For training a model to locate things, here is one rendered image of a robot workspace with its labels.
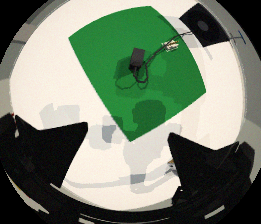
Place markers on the green circuit board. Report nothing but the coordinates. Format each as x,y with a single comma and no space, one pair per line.
104,48

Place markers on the black cable with plug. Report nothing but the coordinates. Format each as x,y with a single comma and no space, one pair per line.
137,56

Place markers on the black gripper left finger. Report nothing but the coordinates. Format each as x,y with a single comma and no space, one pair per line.
54,148

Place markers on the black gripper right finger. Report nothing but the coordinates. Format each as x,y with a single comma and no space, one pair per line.
194,163

